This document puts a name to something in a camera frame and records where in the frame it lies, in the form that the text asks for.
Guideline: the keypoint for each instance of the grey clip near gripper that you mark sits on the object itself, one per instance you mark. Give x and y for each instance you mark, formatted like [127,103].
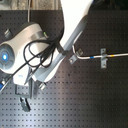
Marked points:
[42,86]

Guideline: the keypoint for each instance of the grey cable clip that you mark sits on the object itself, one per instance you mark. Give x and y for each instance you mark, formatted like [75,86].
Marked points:
[103,58]
[72,59]
[79,52]

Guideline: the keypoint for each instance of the grey cable clip lower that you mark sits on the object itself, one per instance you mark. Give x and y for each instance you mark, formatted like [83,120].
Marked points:
[72,59]

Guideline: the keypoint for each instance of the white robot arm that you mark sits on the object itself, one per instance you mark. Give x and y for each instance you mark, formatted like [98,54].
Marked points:
[29,56]

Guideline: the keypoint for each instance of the white gripper block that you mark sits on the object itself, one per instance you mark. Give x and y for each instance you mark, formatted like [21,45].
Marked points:
[20,79]

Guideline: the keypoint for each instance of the grey cable clip right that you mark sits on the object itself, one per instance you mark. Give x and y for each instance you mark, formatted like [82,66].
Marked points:
[103,58]

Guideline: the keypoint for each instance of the black perforated breadboard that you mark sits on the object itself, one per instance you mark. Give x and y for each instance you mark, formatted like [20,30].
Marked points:
[82,94]

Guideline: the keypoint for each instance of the grey cable clip upper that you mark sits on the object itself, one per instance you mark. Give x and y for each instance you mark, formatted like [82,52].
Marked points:
[79,52]

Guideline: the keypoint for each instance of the grey clip top left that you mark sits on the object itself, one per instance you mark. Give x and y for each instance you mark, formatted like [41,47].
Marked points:
[7,33]

